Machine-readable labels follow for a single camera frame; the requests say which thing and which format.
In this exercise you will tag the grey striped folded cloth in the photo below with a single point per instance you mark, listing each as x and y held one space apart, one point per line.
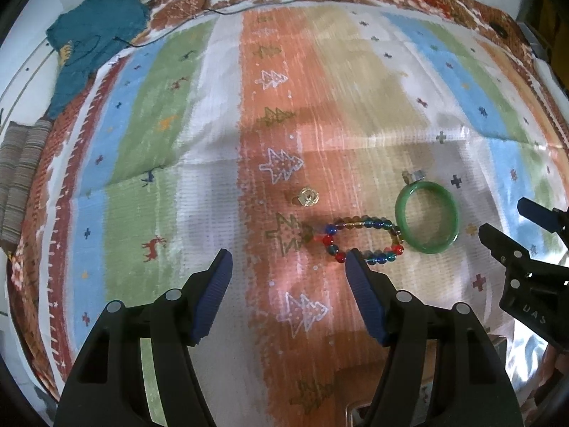
22 178

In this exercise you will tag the silver metal tin box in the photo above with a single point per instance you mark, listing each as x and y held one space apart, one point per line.
355 416

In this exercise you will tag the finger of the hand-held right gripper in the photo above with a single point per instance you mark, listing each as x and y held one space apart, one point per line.
502 249
540 218

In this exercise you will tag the teal knitted cloth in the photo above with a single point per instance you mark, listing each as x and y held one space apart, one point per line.
98 31

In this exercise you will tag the green jade bangle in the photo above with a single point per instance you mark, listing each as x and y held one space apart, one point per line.
402 213

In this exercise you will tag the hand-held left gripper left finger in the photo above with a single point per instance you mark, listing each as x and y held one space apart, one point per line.
213 298

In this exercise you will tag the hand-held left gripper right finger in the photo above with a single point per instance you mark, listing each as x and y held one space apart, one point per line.
364 293

